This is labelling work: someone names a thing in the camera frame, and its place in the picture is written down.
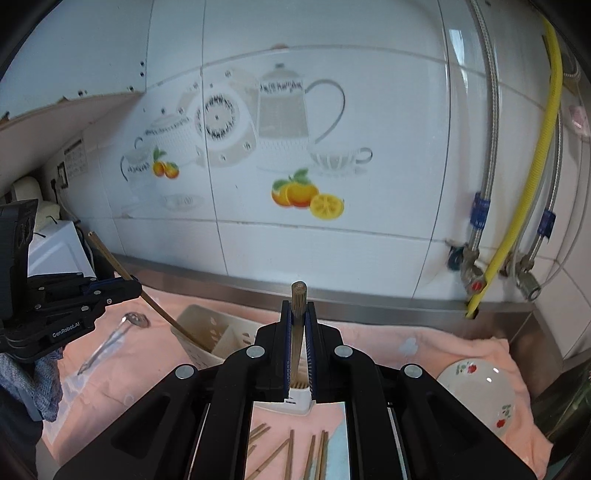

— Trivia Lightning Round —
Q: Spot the wooden chopstick one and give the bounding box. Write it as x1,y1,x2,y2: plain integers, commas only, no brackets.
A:
85,230,213,351

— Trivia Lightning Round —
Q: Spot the wooden chopstick two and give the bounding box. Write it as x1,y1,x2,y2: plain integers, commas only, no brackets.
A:
249,423,270,444

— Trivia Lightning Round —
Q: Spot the wooden chopstick three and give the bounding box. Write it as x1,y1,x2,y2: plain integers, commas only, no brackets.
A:
245,437,291,480

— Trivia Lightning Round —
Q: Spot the wooden chopstick seven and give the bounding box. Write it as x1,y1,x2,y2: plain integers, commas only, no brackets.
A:
318,430,329,480

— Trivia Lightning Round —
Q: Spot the wooden chopstick six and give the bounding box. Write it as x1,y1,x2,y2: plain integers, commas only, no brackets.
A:
315,430,328,480

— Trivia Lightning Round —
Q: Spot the wooden chopstick nine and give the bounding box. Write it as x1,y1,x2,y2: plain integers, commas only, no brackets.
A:
290,280,308,387

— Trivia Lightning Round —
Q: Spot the wooden chopstick four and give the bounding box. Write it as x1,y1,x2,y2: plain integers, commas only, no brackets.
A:
283,429,294,480

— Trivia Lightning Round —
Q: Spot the wooden chopstick five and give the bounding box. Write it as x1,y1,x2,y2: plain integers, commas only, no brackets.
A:
303,434,317,480

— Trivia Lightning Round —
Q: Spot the grey gloved left hand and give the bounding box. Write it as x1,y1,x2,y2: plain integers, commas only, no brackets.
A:
1,348,63,422

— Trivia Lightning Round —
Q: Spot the metal spoon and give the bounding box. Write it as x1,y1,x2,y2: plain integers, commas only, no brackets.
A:
77,312,150,375

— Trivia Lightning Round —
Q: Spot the pink towel mat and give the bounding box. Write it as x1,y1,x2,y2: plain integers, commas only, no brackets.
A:
42,300,552,477

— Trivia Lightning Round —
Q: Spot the white microwave oven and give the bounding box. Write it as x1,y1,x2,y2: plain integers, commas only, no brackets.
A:
28,221,94,277

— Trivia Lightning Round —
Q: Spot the white floral plate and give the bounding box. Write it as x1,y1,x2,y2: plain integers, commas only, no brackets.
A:
438,358,516,437

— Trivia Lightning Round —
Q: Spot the cream utensil holder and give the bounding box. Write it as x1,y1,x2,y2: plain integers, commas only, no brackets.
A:
170,305,312,416

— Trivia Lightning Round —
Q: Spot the metal angle valve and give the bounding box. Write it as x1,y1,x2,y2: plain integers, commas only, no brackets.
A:
504,252,542,302

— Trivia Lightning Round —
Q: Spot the wall power socket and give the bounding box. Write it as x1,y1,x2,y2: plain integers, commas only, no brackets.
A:
56,161,69,189

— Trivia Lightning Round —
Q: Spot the yellow gas hose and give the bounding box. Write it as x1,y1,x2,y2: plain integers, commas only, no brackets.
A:
465,15,565,320

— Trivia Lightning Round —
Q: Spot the wall notice sticker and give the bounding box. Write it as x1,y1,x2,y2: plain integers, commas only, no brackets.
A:
63,137,88,180

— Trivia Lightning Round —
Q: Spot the red handled valve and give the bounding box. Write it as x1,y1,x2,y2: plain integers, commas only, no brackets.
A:
446,240,487,296

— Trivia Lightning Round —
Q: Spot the left braided metal hose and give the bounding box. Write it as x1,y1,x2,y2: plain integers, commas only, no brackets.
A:
464,0,501,278

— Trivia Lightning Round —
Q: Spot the braided metal hose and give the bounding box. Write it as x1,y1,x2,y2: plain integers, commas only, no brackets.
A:
464,0,501,278
519,110,565,278

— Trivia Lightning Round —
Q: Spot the right braided metal hose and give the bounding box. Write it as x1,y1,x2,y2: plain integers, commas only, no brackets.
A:
519,110,565,278

